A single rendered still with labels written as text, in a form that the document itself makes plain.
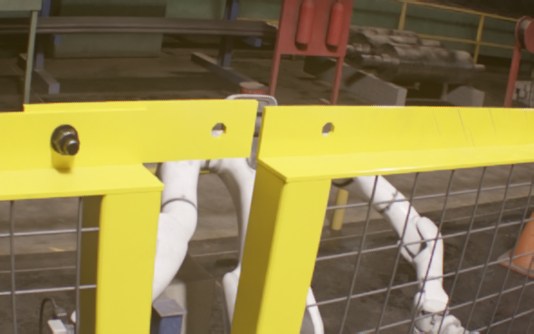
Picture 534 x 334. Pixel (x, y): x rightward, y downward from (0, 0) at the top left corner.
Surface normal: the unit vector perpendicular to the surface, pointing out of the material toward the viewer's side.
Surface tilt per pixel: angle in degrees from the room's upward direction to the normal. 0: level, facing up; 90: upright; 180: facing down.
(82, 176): 0
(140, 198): 90
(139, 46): 90
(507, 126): 90
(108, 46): 90
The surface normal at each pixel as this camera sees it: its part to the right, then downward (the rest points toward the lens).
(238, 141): 0.51, 0.34
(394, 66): -0.85, 0.04
